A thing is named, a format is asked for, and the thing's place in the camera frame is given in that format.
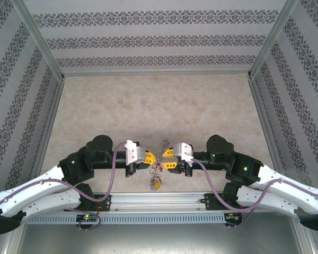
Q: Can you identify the aluminium frame front post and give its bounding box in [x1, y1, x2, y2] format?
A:
[293, 227, 318, 254]
[2, 232, 24, 254]

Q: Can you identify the grey metal sheet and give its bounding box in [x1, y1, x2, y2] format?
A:
[17, 224, 302, 254]

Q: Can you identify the aluminium frame back rail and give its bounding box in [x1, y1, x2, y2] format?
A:
[60, 70, 252, 77]

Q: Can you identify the aluminium frame side rail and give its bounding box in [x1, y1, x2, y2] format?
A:
[28, 78, 66, 183]
[248, 76, 287, 173]

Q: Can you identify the grey slotted cable duct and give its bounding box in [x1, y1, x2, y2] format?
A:
[25, 212, 243, 225]

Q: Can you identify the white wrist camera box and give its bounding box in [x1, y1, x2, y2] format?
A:
[123, 140, 148, 166]
[172, 142, 195, 163]

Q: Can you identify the silver metal keyring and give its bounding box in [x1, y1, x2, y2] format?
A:
[149, 157, 165, 182]

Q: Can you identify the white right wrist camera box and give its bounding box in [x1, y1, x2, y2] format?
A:
[172, 142, 195, 163]

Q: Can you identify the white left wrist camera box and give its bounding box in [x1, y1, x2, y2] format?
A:
[123, 140, 148, 166]

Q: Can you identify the aluminium frame corner post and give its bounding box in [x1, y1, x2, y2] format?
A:
[11, 0, 66, 81]
[246, 0, 299, 79]

